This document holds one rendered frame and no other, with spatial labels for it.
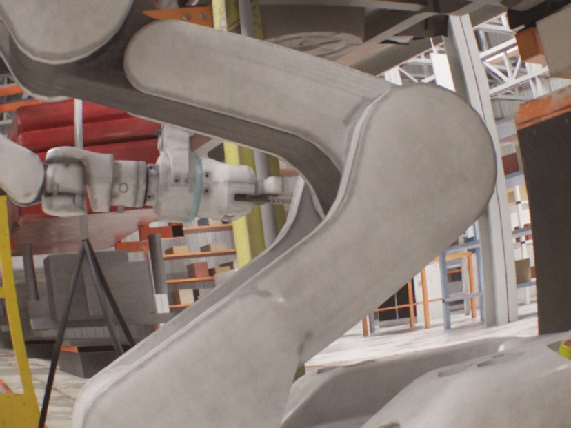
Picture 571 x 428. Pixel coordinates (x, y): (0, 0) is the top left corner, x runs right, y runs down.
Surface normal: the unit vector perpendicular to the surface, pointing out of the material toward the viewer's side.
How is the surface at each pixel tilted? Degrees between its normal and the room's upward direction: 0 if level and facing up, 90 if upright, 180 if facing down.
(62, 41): 107
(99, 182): 96
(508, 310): 90
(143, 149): 90
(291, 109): 97
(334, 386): 73
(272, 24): 102
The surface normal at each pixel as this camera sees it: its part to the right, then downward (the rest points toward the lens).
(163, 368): 0.17, -0.25
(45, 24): 0.13, 0.05
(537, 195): -0.92, 0.08
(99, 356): 0.38, -0.14
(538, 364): 0.11, -0.76
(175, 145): 0.26, -0.44
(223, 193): -0.59, -0.08
